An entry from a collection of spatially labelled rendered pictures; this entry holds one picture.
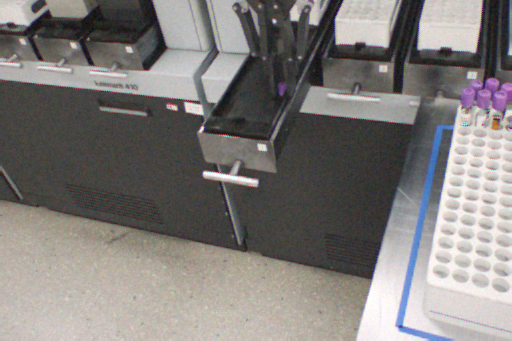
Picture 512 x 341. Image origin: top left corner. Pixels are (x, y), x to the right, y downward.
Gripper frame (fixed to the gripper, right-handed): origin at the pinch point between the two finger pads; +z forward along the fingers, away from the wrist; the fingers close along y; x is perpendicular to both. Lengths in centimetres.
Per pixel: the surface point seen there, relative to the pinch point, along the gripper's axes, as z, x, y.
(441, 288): -3.6, 38.4, -29.4
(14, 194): 70, -12, 113
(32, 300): 84, 17, 89
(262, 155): 6.9, 13.3, -0.1
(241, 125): 2.6, 11.4, 3.7
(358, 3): -1.6, -23.2, -8.6
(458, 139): -3.4, 15.6, -29.5
